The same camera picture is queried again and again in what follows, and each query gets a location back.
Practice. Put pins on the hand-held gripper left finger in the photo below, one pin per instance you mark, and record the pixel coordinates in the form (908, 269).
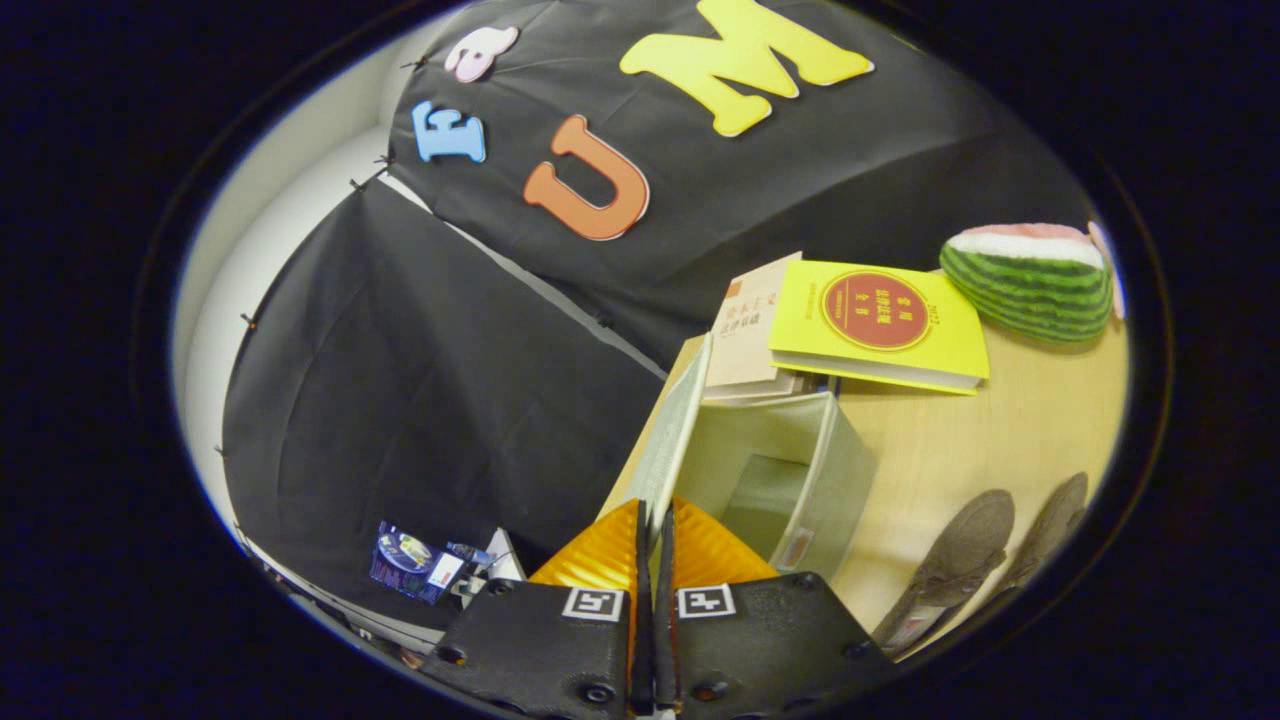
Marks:
(540, 650)

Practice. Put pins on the yellow book with red circle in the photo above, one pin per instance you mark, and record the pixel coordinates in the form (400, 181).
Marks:
(880, 330)

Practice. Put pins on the brown fuzzy shoe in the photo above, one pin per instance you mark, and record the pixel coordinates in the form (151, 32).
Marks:
(1048, 525)
(950, 565)

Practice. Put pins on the pink and green plush toy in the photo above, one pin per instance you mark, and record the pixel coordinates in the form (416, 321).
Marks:
(1108, 265)

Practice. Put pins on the beige book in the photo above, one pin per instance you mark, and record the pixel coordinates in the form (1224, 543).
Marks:
(745, 330)

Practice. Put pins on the pale green fabric storage box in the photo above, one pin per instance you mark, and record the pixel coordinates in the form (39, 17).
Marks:
(850, 470)

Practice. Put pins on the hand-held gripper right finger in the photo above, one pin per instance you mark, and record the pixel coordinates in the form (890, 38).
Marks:
(770, 640)

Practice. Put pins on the blue printed packet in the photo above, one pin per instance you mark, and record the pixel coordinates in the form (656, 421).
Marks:
(410, 565)

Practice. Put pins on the watermelon slice plush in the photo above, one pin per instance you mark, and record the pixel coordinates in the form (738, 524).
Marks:
(1030, 290)

